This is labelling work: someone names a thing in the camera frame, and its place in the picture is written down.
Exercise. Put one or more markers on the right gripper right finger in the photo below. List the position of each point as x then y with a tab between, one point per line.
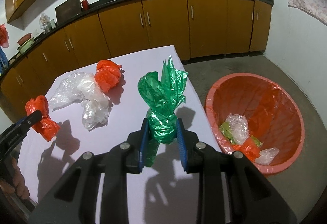
231	189

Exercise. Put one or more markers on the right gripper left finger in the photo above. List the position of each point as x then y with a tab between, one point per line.
73	198

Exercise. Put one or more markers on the orange plastic bag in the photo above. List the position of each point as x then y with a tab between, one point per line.
46	127
107	75
250	148

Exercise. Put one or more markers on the clear bubble wrap sheet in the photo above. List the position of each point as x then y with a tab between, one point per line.
238	127

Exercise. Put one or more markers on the white clear plastic bag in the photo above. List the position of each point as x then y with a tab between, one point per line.
82	88

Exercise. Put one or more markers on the green plastic bag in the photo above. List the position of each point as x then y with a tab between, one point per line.
163	95

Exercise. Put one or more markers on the olive green paw-print bag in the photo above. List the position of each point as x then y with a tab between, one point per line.
224	128

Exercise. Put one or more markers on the red plastic trash basket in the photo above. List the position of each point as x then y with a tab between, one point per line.
273	116

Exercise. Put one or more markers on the person's left hand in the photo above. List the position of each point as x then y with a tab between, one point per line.
18	185

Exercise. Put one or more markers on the white tablecloth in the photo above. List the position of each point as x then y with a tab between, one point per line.
163	193

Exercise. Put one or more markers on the stacked basins on counter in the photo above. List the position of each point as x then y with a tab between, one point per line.
25	43

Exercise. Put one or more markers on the red bag hanging left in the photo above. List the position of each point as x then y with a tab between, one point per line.
4	37

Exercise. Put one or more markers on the glass jar with bag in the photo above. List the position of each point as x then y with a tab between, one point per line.
46	24

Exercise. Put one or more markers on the dark cutting board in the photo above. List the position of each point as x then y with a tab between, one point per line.
68	10

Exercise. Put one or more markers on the red bottle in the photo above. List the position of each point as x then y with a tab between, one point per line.
85	5

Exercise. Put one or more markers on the lower wooden cabinets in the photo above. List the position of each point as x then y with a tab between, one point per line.
153	27

